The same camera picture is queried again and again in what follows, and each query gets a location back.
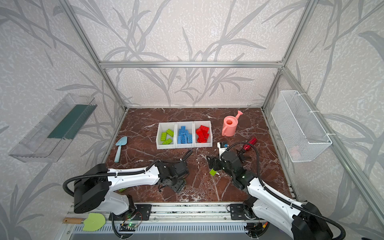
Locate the red lego brick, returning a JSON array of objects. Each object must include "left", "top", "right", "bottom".
[
  {"left": 200, "top": 125, "right": 210, "bottom": 133},
  {"left": 196, "top": 128, "right": 209, "bottom": 139},
  {"left": 197, "top": 138, "right": 207, "bottom": 143}
]

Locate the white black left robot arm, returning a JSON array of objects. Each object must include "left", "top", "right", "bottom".
[{"left": 63, "top": 150, "right": 193, "bottom": 216}]

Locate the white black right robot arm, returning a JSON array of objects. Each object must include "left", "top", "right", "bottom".
[{"left": 206, "top": 144, "right": 347, "bottom": 240}]

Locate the pink toy watering can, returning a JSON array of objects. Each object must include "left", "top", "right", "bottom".
[{"left": 222, "top": 111, "right": 243, "bottom": 137}]

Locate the white right sorting bin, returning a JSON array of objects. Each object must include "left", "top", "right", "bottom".
[{"left": 193, "top": 121, "right": 213, "bottom": 148}]

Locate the white middle sorting bin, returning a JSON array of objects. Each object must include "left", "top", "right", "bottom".
[{"left": 175, "top": 122, "right": 195, "bottom": 149}]

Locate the light blue toy trowel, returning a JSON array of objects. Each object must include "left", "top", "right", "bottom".
[{"left": 114, "top": 136, "right": 128, "bottom": 163}]

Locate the red handled tool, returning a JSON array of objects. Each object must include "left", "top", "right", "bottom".
[{"left": 242, "top": 137, "right": 258, "bottom": 151}]

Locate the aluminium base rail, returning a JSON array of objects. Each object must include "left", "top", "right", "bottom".
[{"left": 65, "top": 201, "right": 314, "bottom": 224}]

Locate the white wire wall basket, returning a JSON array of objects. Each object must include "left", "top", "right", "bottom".
[{"left": 271, "top": 90, "right": 332, "bottom": 163}]

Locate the green toy spade wooden handle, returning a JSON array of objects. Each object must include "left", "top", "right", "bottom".
[{"left": 63, "top": 213, "right": 106, "bottom": 232}]

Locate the clear wall shelf green mat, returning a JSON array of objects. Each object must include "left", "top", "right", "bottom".
[{"left": 9, "top": 94, "right": 97, "bottom": 163}]

